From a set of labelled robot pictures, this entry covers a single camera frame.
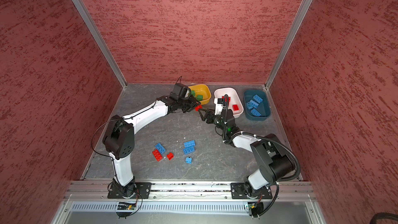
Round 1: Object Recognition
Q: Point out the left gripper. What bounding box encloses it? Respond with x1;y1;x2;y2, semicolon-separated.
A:
178;94;201;113

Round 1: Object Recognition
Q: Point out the aluminium corner post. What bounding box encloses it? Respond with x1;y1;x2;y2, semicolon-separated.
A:
72;0;128;90
265;0;313;90

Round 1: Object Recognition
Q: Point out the blue lego brick pair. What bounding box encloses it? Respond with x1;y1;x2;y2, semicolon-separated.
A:
184;140;196;148
183;146;195;156

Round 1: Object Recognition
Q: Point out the black corrugated cable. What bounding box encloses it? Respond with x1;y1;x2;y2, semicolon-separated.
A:
248;135;301;181

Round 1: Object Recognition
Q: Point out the blue lego brick long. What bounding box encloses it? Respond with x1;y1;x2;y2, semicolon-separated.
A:
250;108;262;117

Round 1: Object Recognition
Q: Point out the red lego brick small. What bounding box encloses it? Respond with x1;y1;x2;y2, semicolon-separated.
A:
167;152;174;160

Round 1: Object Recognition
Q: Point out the red lego brick long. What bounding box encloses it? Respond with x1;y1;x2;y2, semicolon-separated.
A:
152;149;163;162

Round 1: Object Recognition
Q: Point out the yellow plastic bin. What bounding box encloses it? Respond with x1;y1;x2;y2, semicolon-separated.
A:
189;84;211;105

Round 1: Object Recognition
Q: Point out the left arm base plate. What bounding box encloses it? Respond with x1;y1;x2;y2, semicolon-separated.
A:
107;180;152;200

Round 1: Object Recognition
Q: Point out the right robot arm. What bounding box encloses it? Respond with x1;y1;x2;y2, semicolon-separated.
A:
198;109;301;192

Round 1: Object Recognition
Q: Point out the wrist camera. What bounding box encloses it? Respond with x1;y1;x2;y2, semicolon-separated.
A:
214;97;224;115
170;83;191;101

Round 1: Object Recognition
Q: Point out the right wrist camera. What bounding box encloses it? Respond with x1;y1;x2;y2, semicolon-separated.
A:
214;97;224;115

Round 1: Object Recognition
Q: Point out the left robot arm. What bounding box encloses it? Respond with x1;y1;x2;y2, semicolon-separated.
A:
102;95;201;195

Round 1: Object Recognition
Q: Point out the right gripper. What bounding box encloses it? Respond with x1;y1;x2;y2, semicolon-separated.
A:
198;108;228;132

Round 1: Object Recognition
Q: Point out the aluminium corner post right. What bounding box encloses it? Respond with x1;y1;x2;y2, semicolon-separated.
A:
265;0;313;90

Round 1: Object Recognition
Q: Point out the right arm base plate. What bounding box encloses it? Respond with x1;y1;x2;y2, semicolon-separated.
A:
230;183;273;200

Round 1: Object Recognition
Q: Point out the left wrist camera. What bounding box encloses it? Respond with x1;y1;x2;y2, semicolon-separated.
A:
170;83;191;101

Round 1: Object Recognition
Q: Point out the aluminium front rail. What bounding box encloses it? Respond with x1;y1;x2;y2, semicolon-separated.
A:
63;179;318;202

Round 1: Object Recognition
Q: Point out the aluminium corner post left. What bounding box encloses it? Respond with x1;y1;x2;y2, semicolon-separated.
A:
72;0;128;90

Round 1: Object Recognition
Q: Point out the teal plastic bin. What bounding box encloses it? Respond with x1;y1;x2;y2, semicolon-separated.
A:
244;89;271;121

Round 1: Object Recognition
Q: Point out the blue lego brick bottom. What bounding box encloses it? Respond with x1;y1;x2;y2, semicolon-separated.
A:
155;143;166;154

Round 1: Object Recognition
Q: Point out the white plastic bin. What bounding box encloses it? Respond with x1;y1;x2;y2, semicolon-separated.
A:
214;88;244;118

